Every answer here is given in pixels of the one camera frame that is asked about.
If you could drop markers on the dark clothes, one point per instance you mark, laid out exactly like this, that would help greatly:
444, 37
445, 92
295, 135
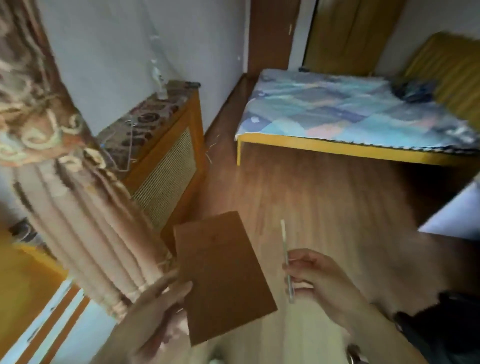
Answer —
412, 92

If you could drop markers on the brown notebook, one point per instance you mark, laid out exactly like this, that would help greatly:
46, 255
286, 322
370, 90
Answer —
221, 277

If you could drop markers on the yellow wooden door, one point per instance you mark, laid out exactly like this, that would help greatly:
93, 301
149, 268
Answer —
352, 37

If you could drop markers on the white desk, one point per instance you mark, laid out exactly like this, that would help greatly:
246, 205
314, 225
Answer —
453, 221

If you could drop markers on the person's right hand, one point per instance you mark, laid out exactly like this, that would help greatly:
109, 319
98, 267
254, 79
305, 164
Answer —
326, 288

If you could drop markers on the brown patterned curtain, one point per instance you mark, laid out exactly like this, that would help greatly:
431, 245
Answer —
75, 210

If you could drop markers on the brown wooden door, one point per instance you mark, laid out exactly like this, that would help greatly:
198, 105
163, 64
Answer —
270, 37

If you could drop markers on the person's left hand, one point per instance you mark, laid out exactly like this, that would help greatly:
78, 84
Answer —
150, 330

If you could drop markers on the white pen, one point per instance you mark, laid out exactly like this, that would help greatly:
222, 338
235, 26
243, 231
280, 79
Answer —
285, 240

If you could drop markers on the bed with patchwork sheet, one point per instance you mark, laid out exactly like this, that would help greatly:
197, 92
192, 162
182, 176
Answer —
337, 108

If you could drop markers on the black office chair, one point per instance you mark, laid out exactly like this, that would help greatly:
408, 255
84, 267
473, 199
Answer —
442, 330

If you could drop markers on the white figurine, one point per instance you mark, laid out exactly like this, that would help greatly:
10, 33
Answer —
161, 88

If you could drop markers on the patterned cover cloth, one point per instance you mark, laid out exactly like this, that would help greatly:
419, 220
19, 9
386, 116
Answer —
150, 116

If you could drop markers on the wooden radiator cover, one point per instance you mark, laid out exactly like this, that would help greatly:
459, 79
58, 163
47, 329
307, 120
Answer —
165, 180

